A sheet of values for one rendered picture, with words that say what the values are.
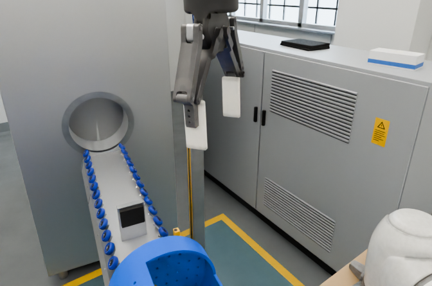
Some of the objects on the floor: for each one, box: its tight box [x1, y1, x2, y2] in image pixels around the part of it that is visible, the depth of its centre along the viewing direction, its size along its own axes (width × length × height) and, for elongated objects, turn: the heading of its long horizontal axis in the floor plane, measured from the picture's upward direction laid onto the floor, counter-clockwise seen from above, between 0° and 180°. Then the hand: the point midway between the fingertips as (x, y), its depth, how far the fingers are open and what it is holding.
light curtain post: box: [186, 42, 205, 251], centre depth 160 cm, size 6×6×170 cm
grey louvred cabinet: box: [203, 30, 432, 276], centre depth 269 cm, size 54×215×145 cm, turn 35°
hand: (215, 124), depth 51 cm, fingers open, 13 cm apart
